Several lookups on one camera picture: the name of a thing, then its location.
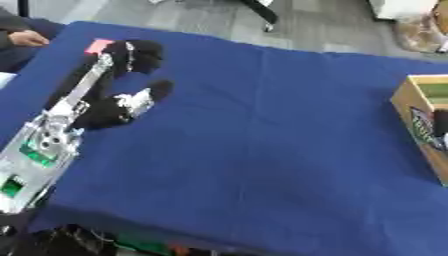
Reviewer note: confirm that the person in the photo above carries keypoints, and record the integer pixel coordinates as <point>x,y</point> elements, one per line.
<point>20,36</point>

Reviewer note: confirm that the person's hand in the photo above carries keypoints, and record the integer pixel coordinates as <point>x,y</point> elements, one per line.
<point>27,38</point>

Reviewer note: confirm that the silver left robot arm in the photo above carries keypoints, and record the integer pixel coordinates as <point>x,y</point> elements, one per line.
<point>36,156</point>

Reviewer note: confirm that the tan bag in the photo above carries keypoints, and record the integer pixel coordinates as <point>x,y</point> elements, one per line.
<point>421,31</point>

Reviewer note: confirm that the pink block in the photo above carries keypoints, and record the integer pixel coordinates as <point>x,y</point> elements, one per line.
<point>97,46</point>

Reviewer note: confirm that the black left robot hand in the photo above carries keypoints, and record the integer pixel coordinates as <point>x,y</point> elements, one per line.
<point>105,110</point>

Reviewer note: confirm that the tan cardboard box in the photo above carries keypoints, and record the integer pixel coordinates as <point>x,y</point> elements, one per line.
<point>424,116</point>

